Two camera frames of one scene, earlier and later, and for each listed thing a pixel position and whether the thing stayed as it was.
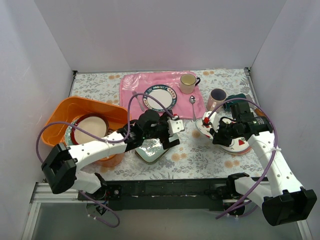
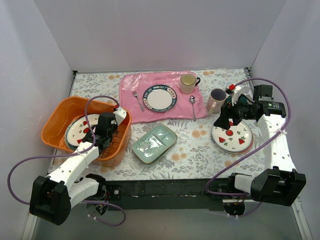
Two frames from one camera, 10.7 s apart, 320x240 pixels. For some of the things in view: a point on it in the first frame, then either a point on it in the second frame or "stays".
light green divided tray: x=152 y=151 stays
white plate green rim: x=164 y=93 stays
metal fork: x=140 y=99 stays
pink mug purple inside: x=216 y=100 stays
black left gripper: x=165 y=135 -> x=110 y=136
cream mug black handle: x=188 y=82 stays
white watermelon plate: x=238 y=142 -> x=79 y=128
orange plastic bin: x=63 y=109 stays
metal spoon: x=192 y=100 stays
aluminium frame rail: x=248 y=71 stays
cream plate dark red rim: x=94 y=123 -> x=71 y=147
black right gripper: x=219 y=133 -> x=230 y=114
